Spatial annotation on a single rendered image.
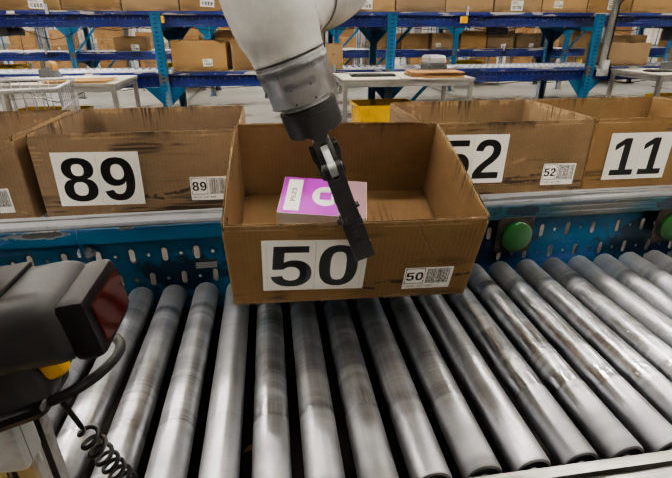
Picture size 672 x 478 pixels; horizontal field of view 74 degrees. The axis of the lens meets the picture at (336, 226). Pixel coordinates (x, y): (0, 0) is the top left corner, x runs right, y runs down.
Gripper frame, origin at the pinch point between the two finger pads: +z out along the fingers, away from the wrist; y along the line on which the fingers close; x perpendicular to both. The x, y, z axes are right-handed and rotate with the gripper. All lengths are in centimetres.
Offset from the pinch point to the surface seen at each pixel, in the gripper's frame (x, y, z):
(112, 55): -293, -893, -81
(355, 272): -2.3, -1.6, 7.0
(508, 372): 14.4, 8.2, 28.2
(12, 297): -21.1, 33.3, -21.8
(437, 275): 9.9, -1.7, 13.2
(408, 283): 5.1, -2.3, 13.1
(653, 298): 51, -7, 41
